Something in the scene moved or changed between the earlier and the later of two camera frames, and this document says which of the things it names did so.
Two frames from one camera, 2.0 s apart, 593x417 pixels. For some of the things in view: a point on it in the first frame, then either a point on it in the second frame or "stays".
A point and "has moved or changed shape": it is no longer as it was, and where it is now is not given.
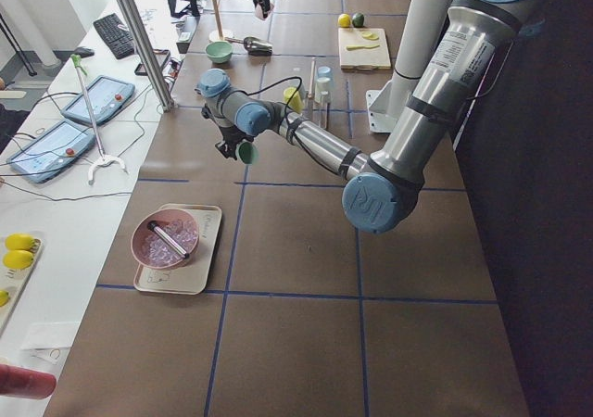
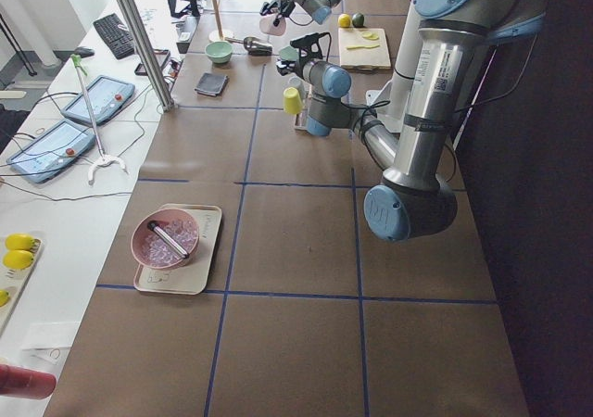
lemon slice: [370, 35] stays
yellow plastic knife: [359, 47] stays
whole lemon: [345, 20] stays
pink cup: [259, 11] has moved or changed shape
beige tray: [193, 275] stays
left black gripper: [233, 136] to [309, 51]
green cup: [246, 152] to [288, 54]
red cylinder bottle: [21, 383] stays
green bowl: [219, 52] stays
